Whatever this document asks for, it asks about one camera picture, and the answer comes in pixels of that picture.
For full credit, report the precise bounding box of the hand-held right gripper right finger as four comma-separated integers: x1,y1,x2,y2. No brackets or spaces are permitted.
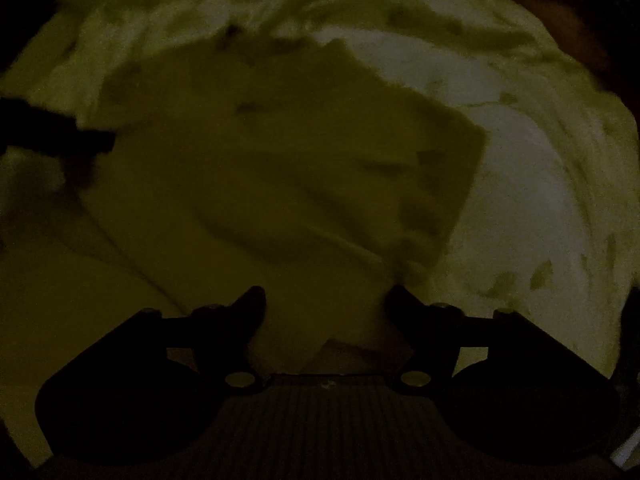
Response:
384,284,607,387

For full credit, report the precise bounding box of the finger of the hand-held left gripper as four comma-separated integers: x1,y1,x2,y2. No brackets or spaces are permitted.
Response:
0,96,116,160

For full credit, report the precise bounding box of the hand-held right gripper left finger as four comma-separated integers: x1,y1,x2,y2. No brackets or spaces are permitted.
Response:
47,286,267,391

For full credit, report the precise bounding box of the plain small garment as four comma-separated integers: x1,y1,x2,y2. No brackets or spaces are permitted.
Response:
65,37,489,377

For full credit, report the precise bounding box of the pale crumpled bed sheet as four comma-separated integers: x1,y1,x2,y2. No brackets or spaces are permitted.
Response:
0,0,640,376

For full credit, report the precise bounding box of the plain bed sheet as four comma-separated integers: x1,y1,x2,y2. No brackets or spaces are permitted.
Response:
0,200,183,466

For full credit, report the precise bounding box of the dark brown cloth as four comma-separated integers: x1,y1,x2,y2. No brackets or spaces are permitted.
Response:
475,0,640,111

